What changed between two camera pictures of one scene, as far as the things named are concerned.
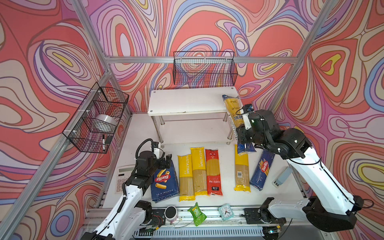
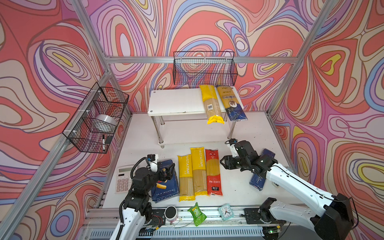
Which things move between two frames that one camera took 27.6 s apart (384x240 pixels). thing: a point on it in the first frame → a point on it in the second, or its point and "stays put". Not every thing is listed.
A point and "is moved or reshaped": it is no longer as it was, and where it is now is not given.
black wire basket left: (92, 126) stays put
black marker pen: (103, 142) stays put
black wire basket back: (206, 68) stays put
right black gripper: (242, 130) → (228, 163)
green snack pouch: (199, 217) stays put
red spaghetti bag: (212, 167) stays put
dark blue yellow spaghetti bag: (236, 116) is moved or reshaped
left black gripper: (161, 165) → (167, 176)
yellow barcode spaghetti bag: (242, 180) → (212, 107)
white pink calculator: (123, 173) stays put
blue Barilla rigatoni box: (164, 184) stays put
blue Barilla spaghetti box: (262, 170) stays put
